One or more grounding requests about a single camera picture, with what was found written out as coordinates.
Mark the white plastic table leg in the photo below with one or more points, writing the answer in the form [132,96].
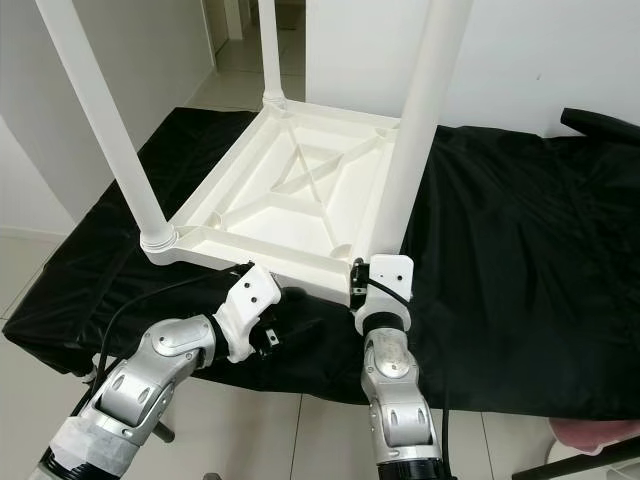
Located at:
[430,110]
[270,50]
[100,110]

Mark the white door frame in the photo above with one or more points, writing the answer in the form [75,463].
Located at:
[230,20]

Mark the black cloth table cover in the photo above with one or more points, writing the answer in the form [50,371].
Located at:
[540,300]

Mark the pink round stool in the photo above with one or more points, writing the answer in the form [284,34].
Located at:
[595,432]

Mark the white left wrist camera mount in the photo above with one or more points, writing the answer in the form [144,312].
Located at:
[250,300]

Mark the white plastic table top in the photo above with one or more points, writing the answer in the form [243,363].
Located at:
[260,220]

